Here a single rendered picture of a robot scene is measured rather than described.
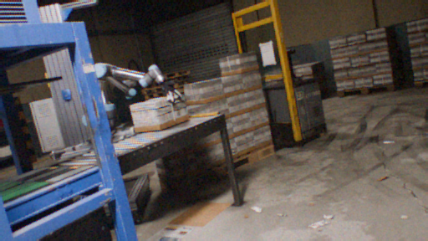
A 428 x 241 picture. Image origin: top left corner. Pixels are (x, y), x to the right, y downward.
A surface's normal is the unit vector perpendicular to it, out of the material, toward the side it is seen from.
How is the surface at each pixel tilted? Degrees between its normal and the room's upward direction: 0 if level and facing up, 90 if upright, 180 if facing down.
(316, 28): 90
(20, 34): 90
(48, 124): 90
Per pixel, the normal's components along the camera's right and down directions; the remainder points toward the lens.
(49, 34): 0.81, -0.09
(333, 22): -0.55, 0.23
